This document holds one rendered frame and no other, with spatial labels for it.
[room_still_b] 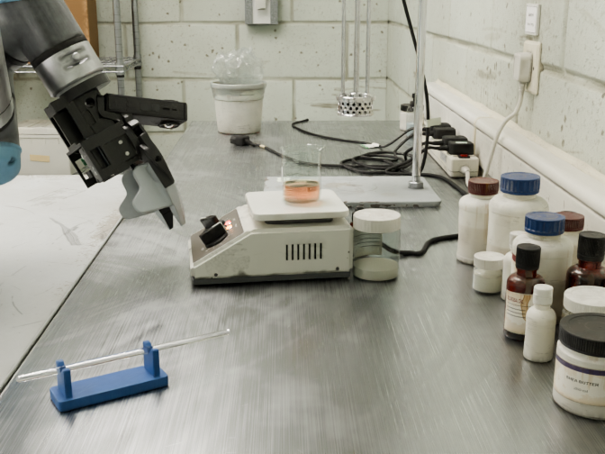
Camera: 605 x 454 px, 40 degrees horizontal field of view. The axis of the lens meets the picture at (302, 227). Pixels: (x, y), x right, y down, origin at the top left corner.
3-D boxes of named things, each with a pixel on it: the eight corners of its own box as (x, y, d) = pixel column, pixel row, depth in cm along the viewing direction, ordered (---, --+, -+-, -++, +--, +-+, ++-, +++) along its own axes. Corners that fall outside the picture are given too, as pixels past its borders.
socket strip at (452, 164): (450, 177, 160) (451, 155, 159) (418, 141, 198) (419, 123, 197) (478, 177, 160) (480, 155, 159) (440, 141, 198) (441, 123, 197)
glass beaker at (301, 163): (293, 212, 103) (293, 147, 100) (273, 203, 107) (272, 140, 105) (334, 205, 105) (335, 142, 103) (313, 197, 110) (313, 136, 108)
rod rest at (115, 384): (59, 413, 71) (56, 375, 70) (49, 397, 74) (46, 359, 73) (169, 385, 76) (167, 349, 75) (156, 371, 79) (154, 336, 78)
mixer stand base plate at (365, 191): (262, 207, 138) (262, 201, 138) (265, 181, 157) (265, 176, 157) (442, 206, 139) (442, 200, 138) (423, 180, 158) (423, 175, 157)
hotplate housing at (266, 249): (191, 288, 101) (188, 224, 98) (188, 256, 113) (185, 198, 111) (370, 278, 104) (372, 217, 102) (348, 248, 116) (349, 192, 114)
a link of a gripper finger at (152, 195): (153, 244, 104) (111, 183, 104) (190, 220, 107) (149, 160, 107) (159, 238, 101) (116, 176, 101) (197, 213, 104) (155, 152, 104)
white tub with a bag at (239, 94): (232, 138, 204) (230, 49, 198) (201, 131, 214) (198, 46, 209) (278, 131, 212) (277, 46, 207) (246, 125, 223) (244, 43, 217)
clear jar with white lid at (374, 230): (409, 277, 104) (410, 216, 102) (369, 286, 101) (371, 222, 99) (381, 265, 109) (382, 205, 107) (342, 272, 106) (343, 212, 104)
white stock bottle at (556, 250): (578, 317, 92) (588, 216, 89) (544, 331, 88) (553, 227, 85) (530, 301, 96) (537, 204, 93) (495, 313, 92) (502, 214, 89)
